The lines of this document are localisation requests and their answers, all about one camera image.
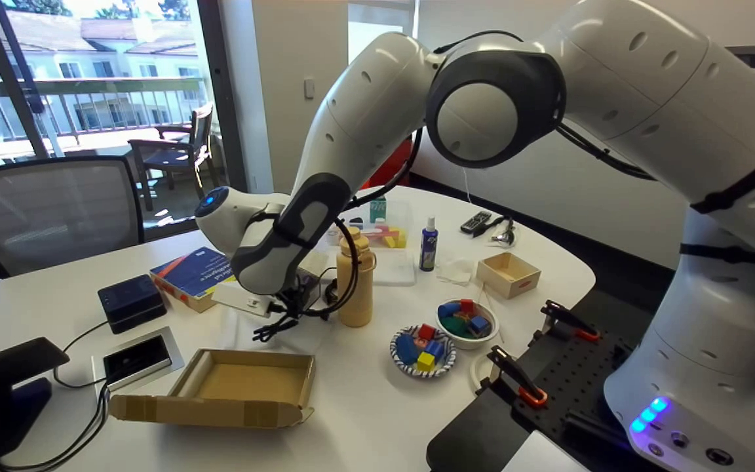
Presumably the black remote control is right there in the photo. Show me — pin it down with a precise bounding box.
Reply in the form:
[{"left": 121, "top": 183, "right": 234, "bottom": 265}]
[{"left": 459, "top": 210, "right": 493, "bottom": 236}]

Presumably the black power pack with cable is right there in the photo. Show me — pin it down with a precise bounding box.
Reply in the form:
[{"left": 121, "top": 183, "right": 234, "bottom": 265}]
[{"left": 248, "top": 300, "right": 310, "bottom": 347}]

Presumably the small black box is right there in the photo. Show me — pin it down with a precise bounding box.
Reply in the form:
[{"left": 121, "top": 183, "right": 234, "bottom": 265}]
[{"left": 96, "top": 274, "right": 171, "bottom": 335}]

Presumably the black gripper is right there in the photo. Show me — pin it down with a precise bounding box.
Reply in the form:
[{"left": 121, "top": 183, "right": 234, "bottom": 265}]
[{"left": 278, "top": 274, "right": 333, "bottom": 320}]

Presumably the outdoor patio chair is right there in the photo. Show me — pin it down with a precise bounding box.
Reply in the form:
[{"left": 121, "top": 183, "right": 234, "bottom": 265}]
[{"left": 126, "top": 102, "right": 217, "bottom": 212}]

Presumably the tan plastic bottle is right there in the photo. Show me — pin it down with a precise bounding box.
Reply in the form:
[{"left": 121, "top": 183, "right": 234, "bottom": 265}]
[{"left": 333, "top": 225, "right": 377, "bottom": 332}]

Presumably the patterned bowl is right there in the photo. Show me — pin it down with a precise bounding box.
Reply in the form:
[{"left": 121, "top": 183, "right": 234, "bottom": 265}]
[{"left": 388, "top": 322, "right": 459, "bottom": 380}]

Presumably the blue book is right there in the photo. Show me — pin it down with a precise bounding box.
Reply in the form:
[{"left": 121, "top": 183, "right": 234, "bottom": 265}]
[{"left": 148, "top": 244, "right": 239, "bottom": 316}]

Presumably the black orange clamp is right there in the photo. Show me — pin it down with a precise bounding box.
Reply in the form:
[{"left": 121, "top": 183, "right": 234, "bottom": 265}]
[
  {"left": 539, "top": 300, "right": 606, "bottom": 347},
  {"left": 484, "top": 343, "right": 551, "bottom": 413}
]

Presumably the small blue bottle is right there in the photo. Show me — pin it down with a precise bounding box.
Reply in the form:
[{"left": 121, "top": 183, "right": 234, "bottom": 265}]
[{"left": 416, "top": 216, "right": 439, "bottom": 274}]

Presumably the black table cable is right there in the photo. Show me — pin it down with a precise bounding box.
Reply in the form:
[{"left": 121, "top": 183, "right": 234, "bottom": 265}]
[{"left": 0, "top": 320, "right": 116, "bottom": 472}]

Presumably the small wooden box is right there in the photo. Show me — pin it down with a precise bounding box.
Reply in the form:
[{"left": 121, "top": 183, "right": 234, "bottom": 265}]
[{"left": 475, "top": 249, "right": 542, "bottom": 301}]

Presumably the open cardboard box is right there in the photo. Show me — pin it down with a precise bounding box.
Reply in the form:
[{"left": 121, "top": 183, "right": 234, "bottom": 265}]
[{"left": 108, "top": 347, "right": 319, "bottom": 432}]

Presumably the clear container with coloured items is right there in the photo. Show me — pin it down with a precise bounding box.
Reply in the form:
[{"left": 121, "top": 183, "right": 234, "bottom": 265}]
[{"left": 353, "top": 219, "right": 411, "bottom": 253}]

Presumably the grey mesh office chair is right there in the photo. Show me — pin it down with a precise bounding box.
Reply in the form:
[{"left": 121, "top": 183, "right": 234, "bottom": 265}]
[{"left": 0, "top": 155, "right": 146, "bottom": 282}]

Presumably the small white disc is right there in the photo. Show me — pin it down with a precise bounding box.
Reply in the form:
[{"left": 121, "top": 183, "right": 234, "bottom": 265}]
[{"left": 467, "top": 352, "right": 502, "bottom": 391}]

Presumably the black mounting plate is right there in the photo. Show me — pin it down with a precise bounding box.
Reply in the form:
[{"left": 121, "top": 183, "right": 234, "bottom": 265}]
[{"left": 425, "top": 286, "right": 661, "bottom": 472}]

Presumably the flat white container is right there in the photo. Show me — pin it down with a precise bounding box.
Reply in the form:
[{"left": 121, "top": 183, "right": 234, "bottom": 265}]
[{"left": 373, "top": 248, "right": 418, "bottom": 288}]

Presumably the white bowl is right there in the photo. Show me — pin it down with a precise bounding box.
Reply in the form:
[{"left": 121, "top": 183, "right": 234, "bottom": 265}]
[{"left": 434, "top": 296, "right": 500, "bottom": 352}]

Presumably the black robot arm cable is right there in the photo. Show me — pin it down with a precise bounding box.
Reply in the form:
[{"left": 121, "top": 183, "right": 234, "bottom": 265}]
[{"left": 255, "top": 30, "right": 661, "bottom": 349}]

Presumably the red bin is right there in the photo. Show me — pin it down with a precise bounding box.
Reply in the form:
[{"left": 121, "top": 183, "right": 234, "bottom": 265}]
[{"left": 360, "top": 139, "right": 416, "bottom": 193}]

